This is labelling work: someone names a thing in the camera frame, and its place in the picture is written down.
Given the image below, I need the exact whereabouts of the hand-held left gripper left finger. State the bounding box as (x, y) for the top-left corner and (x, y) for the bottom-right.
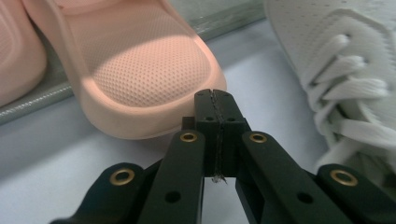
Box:
(181, 88), (222, 178)

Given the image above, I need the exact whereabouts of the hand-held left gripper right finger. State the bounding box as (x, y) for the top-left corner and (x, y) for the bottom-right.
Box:
(214, 89), (252, 178)

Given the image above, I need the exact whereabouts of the pink slipper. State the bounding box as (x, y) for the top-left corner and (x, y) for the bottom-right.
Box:
(0, 0), (48, 107)
(21, 0), (228, 140)

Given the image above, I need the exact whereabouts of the white sneaker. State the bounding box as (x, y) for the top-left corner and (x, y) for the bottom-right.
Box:
(264, 0), (396, 191)

